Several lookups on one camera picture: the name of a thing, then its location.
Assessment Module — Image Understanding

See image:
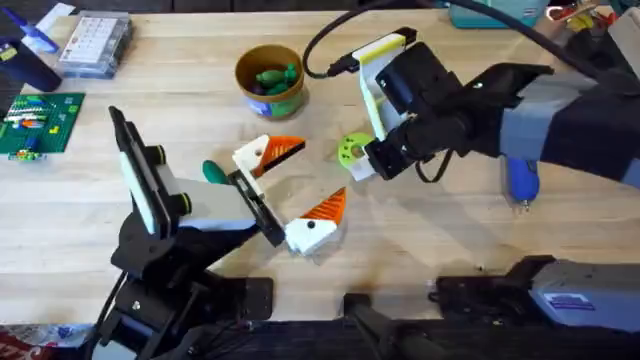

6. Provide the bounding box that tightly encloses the orange ribbed wedge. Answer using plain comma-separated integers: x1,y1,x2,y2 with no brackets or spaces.
299,186,348,226

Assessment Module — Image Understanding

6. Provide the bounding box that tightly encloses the black rail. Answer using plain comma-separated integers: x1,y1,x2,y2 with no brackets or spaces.
199,292,640,360

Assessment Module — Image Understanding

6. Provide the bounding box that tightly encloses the short black cable loop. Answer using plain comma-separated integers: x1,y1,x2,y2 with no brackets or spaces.
414,148,455,184

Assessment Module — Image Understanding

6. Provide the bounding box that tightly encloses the colourful cloth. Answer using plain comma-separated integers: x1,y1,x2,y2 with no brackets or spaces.
0,322,97,360

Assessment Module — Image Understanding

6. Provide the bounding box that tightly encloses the thin black cable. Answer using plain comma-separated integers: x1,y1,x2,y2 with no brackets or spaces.
301,0,451,80

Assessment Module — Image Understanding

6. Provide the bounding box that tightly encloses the teal box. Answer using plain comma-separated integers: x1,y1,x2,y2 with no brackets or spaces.
447,0,551,30

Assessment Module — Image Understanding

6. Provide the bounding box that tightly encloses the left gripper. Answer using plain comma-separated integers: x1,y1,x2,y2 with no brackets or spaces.
112,133,342,281

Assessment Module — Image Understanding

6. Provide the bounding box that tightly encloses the green toy vegetable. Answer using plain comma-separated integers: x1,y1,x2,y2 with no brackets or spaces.
201,158,231,186

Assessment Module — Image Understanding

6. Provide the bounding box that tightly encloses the pale grey box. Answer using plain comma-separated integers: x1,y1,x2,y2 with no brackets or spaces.
606,6,640,80

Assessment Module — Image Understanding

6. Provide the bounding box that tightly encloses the blue tool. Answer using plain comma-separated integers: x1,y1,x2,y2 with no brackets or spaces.
0,6,61,55

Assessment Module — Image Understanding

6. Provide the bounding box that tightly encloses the upright wrist plate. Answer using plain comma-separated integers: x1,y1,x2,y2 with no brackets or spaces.
351,27,419,144
108,105,174,240

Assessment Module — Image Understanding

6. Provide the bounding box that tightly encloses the left upright wrist plate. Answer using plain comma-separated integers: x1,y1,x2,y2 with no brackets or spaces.
108,105,174,240

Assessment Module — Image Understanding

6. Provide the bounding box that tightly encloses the right upright wrist plate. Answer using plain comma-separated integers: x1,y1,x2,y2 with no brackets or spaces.
351,27,419,144

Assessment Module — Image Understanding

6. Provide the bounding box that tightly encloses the green board with blocks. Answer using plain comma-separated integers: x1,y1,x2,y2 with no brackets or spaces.
0,92,87,162

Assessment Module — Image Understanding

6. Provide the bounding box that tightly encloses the clear plastic box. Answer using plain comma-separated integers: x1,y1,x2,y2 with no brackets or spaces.
56,10,134,80

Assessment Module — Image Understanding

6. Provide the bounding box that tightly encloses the dark blue box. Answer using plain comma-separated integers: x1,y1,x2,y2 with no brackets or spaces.
0,39,64,94

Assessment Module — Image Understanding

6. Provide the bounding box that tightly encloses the green disc with holes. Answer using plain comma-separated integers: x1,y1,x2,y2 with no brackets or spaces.
337,131,376,170

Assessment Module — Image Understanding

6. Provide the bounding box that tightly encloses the thick black cable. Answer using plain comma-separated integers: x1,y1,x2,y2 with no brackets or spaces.
439,0,640,96

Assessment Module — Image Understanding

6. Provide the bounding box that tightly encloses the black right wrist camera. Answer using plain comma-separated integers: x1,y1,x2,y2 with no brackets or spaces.
374,42,464,119

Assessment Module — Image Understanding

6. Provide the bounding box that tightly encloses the brown tub with toys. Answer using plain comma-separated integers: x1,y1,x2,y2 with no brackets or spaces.
234,43,307,120

